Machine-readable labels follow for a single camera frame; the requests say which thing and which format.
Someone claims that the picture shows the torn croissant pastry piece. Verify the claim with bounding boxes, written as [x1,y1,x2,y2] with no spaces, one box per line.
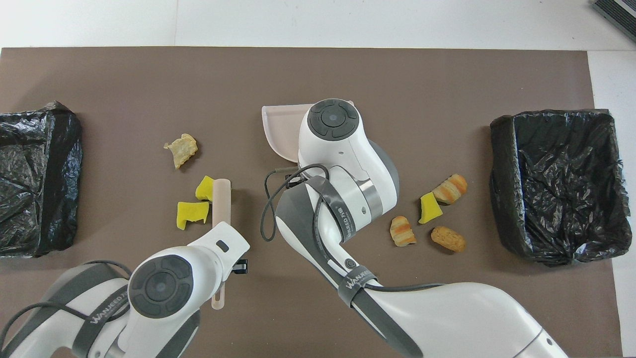
[163,133,198,170]

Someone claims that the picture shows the beige plastic dustpan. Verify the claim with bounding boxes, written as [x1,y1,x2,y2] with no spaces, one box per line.
[262,101,356,163]

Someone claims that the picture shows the short striped croissant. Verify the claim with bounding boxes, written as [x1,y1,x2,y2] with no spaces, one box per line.
[390,215,417,247]

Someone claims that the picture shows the small yellow sponge piece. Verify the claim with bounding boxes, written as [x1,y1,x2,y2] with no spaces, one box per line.
[418,192,443,225]

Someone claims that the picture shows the brown bread roll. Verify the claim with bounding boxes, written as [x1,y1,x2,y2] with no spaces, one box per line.
[430,226,467,253]

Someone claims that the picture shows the long striped croissant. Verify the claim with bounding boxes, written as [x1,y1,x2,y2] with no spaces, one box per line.
[432,174,468,205]

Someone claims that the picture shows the black bag-lined bin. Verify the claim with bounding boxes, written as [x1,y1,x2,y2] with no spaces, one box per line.
[489,109,633,267]
[0,101,83,258]

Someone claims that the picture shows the brown paper table mat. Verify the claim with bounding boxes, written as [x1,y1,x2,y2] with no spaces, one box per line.
[0,47,624,358]

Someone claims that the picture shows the dark grey ribbed device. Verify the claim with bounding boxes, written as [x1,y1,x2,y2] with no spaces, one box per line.
[591,0,636,43]

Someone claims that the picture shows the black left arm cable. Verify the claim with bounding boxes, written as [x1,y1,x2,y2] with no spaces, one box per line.
[0,260,132,358]

